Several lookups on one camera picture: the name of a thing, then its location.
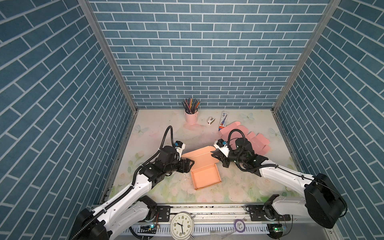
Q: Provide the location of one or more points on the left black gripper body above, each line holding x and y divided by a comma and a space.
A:
171, 168

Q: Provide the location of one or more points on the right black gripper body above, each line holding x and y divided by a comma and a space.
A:
234, 156

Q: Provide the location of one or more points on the orange paper box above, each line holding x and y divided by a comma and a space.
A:
204, 171

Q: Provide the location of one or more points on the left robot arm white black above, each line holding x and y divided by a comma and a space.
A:
131, 205

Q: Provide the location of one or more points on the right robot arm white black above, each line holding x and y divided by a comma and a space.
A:
318, 197

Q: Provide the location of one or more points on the pink flat paper box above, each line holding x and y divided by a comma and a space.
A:
259, 142

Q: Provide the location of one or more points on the toothpaste tube packet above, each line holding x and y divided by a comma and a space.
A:
223, 120

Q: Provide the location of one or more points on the pink pencil cup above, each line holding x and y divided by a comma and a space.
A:
191, 119

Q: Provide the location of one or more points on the coloured pencils bunch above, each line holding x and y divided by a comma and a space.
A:
191, 105

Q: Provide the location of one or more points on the white alarm clock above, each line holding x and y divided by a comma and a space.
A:
182, 226

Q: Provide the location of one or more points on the left circuit board green led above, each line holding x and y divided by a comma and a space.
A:
147, 229

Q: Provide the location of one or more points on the circuit board green led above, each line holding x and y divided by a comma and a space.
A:
147, 229
275, 231

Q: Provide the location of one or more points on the purple tape roll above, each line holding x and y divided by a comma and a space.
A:
239, 226

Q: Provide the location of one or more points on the right circuit board green led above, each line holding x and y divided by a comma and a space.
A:
275, 231

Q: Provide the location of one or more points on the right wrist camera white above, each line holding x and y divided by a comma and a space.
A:
222, 146

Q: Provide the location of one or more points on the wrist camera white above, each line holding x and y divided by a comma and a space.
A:
179, 146
222, 146

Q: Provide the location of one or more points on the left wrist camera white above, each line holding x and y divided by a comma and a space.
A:
179, 146

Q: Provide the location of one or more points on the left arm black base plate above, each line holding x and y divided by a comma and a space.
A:
158, 214

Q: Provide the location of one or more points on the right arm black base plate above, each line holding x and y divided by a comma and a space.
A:
265, 213

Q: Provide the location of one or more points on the aluminium front rail frame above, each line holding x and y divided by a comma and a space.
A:
217, 219

